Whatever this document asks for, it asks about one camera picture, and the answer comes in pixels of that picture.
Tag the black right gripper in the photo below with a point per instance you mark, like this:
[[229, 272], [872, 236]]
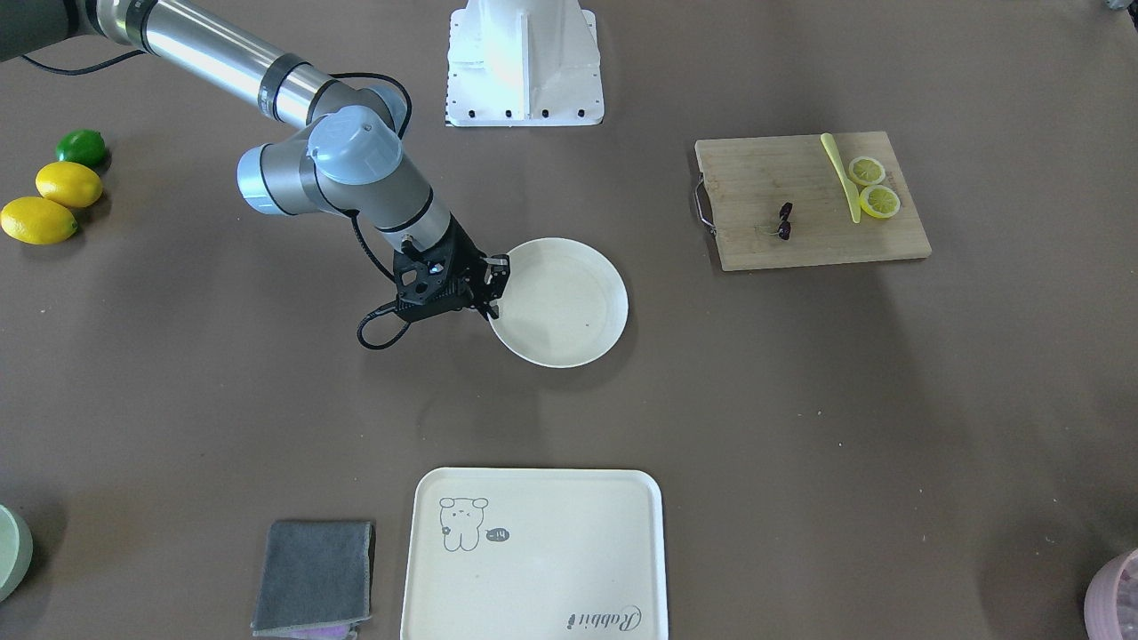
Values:
[[468, 255]]

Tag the cream round plate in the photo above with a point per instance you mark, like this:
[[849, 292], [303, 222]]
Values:
[[565, 304]]

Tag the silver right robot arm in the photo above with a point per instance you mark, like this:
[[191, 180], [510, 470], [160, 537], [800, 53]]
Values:
[[347, 156]]

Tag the cream rabbit tray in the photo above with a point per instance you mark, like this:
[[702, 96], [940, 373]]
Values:
[[536, 553]]

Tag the dark red cherry pair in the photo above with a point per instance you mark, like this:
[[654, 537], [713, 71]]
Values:
[[782, 228]]

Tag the bamboo cutting board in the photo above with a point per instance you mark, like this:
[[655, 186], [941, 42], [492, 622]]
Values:
[[743, 182]]

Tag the grey folded cloth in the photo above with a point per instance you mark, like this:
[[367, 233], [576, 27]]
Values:
[[315, 580]]

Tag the yellow plastic knife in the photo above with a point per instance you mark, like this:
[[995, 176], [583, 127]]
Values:
[[829, 145]]

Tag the lemon slice far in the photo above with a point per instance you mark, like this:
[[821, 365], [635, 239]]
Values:
[[866, 171]]

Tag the lemon slice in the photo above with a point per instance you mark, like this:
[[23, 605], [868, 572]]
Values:
[[880, 201], [866, 171]]

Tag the lemon slice near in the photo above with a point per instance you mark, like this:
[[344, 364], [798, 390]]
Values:
[[880, 201]]

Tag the green lime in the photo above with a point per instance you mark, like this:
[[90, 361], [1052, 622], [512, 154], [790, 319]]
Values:
[[82, 146]]

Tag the yellow lemon near lime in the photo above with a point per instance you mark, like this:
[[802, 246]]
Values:
[[70, 184]]

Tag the yellow lemon outer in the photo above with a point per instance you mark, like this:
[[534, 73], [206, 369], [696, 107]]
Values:
[[37, 220]]

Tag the mint green bowl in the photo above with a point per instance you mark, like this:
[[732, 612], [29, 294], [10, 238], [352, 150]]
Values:
[[16, 550]]

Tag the pink ice bowl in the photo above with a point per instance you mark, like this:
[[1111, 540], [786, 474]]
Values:
[[1110, 606]]

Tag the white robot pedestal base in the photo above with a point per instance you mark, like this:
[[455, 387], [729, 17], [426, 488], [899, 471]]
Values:
[[523, 64]]

